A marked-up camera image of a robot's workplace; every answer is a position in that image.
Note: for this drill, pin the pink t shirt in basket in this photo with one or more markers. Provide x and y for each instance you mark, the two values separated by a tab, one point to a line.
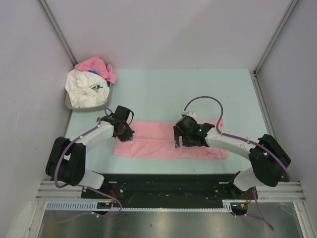
97	64

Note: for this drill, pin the right corner aluminium post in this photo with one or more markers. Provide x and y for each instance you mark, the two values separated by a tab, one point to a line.
277	34

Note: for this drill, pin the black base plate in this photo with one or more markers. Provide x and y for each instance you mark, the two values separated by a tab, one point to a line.
214	186

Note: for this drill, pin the grey laundry basket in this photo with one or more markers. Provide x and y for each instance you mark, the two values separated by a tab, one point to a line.
90	109

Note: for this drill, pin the left corner aluminium post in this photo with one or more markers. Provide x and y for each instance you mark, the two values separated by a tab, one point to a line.
45	8

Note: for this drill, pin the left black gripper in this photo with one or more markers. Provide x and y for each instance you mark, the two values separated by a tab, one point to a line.
128	136

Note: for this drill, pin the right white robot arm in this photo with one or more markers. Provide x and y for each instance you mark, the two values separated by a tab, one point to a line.
268	160

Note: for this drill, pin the aluminium rail frame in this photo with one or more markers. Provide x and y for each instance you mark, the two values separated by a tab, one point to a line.
284	192
48	191

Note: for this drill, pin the corner aluminium post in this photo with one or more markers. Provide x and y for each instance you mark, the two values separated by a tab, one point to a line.
277	34
45	8

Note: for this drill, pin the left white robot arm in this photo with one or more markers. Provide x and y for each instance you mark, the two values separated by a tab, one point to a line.
67	161

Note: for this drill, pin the blue garment in basket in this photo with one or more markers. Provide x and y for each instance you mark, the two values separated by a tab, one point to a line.
92	71

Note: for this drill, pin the white t shirt in basket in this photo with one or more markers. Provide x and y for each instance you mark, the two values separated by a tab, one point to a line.
86	89

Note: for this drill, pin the aluminium rail frame left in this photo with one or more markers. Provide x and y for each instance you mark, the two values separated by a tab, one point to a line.
48	191

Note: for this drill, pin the pink t shirt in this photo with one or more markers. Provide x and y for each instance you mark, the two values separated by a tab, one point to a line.
155	140
97	64

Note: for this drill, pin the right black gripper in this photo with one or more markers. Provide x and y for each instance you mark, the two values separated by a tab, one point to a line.
178	133

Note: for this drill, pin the aluminium rail frame right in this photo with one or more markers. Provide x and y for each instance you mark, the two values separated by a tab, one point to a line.
284	192

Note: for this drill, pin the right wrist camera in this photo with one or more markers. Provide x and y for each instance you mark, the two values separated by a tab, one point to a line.
190	114

